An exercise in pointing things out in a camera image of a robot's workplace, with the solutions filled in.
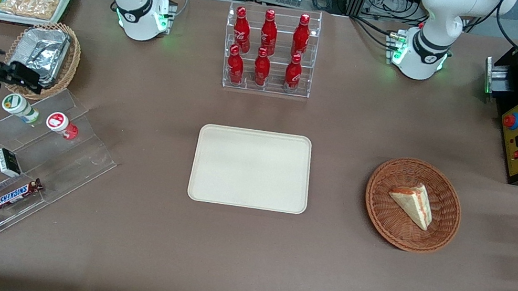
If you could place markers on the clear acrylic stepped display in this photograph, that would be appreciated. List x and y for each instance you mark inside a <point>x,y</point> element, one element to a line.
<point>76,156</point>

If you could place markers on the round brown wicker basket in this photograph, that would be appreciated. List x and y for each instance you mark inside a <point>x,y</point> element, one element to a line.
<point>385,216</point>

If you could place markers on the beige serving tray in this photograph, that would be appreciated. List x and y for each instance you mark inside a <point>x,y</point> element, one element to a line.
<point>252,168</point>

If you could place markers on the oval wicker basket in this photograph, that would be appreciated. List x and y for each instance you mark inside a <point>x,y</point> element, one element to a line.
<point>72,59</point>

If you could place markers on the red cola bottle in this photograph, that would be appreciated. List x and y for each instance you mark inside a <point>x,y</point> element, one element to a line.
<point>243,30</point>
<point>302,36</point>
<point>293,75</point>
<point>261,70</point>
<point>235,68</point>
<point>269,32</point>

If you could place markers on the clear acrylic bottle rack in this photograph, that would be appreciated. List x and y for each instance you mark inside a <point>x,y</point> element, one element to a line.
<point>274,89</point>

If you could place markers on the small black box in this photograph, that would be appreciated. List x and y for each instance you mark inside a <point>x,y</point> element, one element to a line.
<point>8,163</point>

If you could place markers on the green gum bottle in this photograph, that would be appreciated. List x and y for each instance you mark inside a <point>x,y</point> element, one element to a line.
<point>20,109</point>

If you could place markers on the Snickers bar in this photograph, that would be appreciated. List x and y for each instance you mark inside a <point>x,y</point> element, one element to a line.
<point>16,194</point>

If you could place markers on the aluminium foil container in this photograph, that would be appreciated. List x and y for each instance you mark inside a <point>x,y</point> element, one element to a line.
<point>40,53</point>

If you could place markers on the wrapped triangle sandwich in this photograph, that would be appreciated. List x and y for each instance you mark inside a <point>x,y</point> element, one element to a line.
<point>414,204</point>

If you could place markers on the red gum bottle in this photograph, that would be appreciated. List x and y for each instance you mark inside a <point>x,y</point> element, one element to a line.
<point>59,123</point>

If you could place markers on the clear cracker bag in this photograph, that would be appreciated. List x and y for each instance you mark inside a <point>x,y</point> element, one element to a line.
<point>28,4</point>

